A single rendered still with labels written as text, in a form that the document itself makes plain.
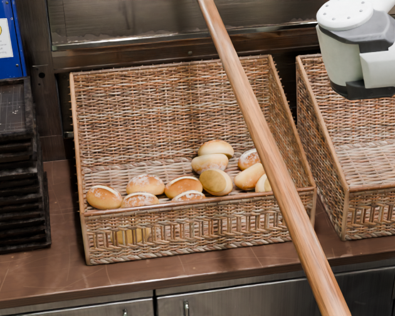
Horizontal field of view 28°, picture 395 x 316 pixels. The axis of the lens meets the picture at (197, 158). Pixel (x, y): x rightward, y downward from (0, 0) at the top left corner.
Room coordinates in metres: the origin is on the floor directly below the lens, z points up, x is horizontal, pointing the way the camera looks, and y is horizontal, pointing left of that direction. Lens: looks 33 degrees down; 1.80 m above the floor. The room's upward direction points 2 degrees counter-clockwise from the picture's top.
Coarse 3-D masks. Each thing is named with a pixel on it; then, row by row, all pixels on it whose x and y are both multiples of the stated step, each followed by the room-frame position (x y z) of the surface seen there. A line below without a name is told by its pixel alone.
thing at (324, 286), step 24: (216, 24) 1.35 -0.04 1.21; (216, 48) 1.28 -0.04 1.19; (240, 72) 1.16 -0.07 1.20; (240, 96) 1.09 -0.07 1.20; (264, 120) 1.01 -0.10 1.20; (264, 144) 0.94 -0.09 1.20; (264, 168) 0.90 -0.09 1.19; (288, 192) 0.82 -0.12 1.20; (288, 216) 0.78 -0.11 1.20; (312, 240) 0.72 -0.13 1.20; (312, 264) 0.68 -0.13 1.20; (312, 288) 0.66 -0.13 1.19; (336, 288) 0.64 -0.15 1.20; (336, 312) 0.61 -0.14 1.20
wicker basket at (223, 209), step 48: (96, 96) 1.86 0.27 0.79; (144, 96) 1.87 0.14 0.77; (192, 96) 1.89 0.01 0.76; (96, 144) 1.81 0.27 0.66; (144, 144) 1.83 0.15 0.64; (192, 144) 1.85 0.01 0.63; (240, 144) 1.86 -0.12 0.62; (288, 144) 1.70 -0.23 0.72; (240, 192) 1.67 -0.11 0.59; (96, 240) 1.49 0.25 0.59; (192, 240) 1.44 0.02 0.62; (240, 240) 1.46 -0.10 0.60; (288, 240) 1.47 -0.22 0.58
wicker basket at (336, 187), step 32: (320, 64) 1.93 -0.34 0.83; (320, 96) 1.91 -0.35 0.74; (320, 128) 1.67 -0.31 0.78; (352, 128) 1.90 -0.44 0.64; (384, 128) 1.91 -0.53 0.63; (320, 160) 1.67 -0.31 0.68; (352, 160) 1.81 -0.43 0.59; (384, 160) 1.80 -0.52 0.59; (320, 192) 1.64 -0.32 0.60; (352, 192) 1.47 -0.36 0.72; (384, 192) 1.48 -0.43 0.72; (352, 224) 1.47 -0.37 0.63; (384, 224) 1.49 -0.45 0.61
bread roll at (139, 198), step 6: (132, 192) 1.61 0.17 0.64; (138, 192) 1.60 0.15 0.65; (144, 192) 1.60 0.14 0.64; (126, 198) 1.59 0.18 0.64; (132, 198) 1.58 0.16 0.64; (138, 198) 1.58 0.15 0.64; (144, 198) 1.59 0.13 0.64; (150, 198) 1.59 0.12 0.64; (156, 198) 1.60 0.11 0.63; (126, 204) 1.58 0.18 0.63; (132, 204) 1.57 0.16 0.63; (138, 204) 1.57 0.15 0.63
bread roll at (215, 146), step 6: (204, 144) 1.82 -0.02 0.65; (210, 144) 1.81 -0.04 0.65; (216, 144) 1.81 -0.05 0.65; (222, 144) 1.81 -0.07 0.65; (228, 144) 1.82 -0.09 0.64; (198, 150) 1.81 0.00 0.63; (204, 150) 1.80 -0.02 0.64; (210, 150) 1.79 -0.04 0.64; (216, 150) 1.79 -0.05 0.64; (222, 150) 1.79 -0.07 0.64; (228, 150) 1.80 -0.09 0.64; (228, 156) 1.80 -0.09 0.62
